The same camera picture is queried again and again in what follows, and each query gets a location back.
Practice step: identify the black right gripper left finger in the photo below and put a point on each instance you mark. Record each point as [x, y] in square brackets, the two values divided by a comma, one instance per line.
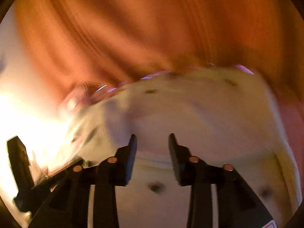
[65, 196]

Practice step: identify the pink pouch with white button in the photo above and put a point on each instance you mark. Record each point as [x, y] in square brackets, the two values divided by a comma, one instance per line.
[85, 94]

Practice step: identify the orange curtain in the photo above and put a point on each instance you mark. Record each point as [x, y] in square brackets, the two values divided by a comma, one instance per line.
[114, 41]

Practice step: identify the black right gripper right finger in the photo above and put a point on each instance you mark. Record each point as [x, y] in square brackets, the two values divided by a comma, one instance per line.
[219, 196]

